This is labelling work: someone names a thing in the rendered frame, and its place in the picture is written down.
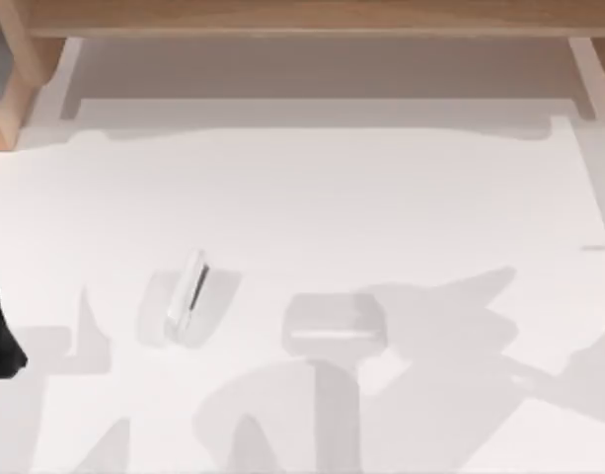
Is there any white stand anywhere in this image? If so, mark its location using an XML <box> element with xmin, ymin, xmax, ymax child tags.
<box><xmin>280</xmin><ymin>291</ymin><xmax>388</xmax><ymax>361</ymax></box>

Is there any white stapler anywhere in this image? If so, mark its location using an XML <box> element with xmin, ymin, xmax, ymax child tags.
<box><xmin>164</xmin><ymin>249</ymin><xmax>210</xmax><ymax>342</ymax></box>

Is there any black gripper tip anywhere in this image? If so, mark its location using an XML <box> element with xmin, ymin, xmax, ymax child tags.
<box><xmin>0</xmin><ymin>250</ymin><xmax>29</xmax><ymax>381</ymax></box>

